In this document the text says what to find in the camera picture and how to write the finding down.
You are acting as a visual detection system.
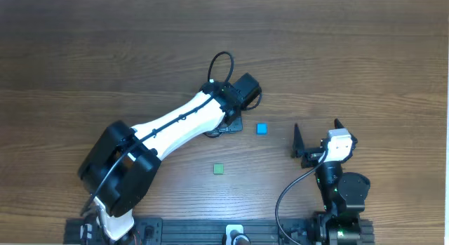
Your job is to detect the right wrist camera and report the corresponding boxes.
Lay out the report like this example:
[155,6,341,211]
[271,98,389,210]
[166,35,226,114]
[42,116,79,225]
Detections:
[326,128,354,164]

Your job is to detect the mounting rail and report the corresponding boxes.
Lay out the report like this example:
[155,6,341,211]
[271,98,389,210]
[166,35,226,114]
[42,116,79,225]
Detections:
[65,216,376,245]

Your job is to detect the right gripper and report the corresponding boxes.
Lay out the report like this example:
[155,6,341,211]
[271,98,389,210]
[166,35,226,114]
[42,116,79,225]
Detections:
[291,118,359,169]

